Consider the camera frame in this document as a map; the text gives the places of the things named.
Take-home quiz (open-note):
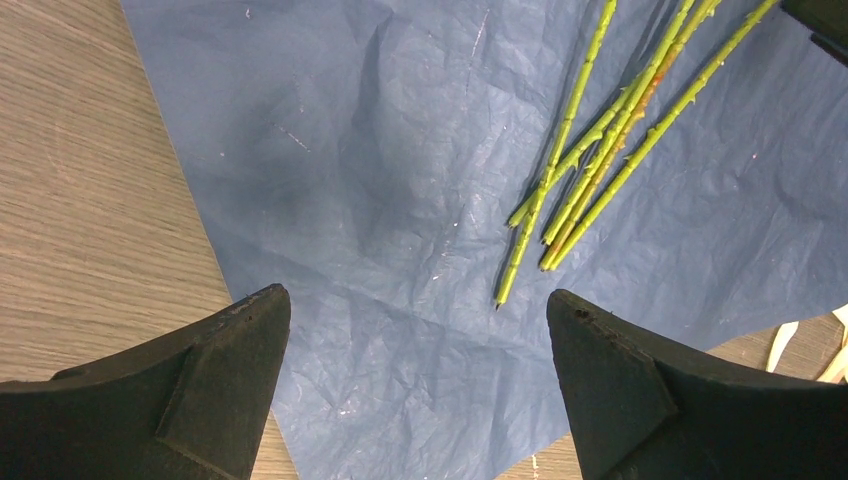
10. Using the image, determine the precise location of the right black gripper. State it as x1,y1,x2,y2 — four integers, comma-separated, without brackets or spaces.
781,0,847,66

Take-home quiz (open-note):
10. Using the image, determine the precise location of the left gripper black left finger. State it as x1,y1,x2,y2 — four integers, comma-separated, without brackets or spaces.
1,284,291,479

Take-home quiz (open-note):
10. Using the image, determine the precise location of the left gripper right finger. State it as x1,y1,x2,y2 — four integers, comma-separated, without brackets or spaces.
546,290,847,479

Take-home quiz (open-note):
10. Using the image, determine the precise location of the pink rose stem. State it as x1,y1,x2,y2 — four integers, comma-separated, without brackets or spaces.
494,0,618,310
549,1,694,190
539,1,716,271
548,1,776,271

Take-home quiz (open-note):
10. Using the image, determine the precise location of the cream ribbon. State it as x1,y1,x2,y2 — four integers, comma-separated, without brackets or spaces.
764,305,847,386

